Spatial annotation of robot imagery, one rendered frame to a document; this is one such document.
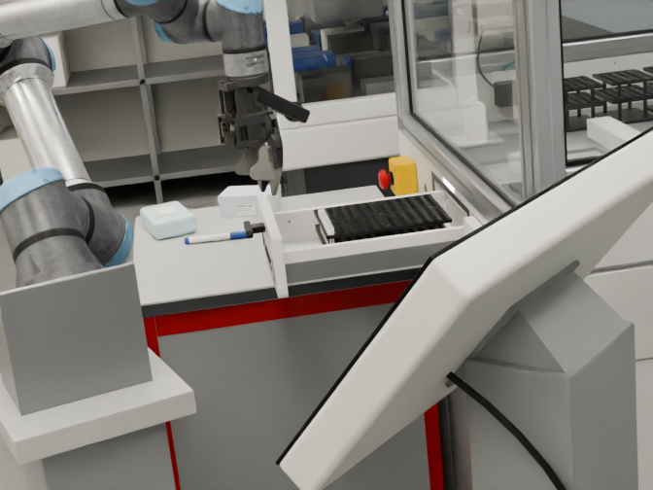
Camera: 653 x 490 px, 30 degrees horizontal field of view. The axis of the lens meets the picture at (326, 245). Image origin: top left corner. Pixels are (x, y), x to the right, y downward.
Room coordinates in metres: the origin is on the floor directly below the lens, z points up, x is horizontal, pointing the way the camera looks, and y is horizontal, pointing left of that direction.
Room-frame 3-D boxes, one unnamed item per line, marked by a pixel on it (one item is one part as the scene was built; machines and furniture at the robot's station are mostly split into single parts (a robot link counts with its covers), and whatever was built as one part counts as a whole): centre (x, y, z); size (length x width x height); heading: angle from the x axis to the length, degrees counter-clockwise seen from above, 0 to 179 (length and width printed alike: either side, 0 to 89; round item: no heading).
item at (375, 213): (2.08, -0.10, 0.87); 0.22 x 0.18 x 0.06; 96
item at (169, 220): (2.61, 0.35, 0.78); 0.15 x 0.10 x 0.04; 20
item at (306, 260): (2.08, -0.11, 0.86); 0.40 x 0.26 x 0.06; 96
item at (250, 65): (2.06, 0.10, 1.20); 0.08 x 0.08 x 0.05
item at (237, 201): (2.68, 0.16, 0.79); 0.13 x 0.09 x 0.05; 76
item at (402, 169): (2.42, -0.17, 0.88); 0.07 x 0.05 x 0.07; 6
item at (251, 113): (2.06, 0.11, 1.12); 0.09 x 0.08 x 0.12; 120
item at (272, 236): (2.06, 0.10, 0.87); 0.29 x 0.02 x 0.11; 6
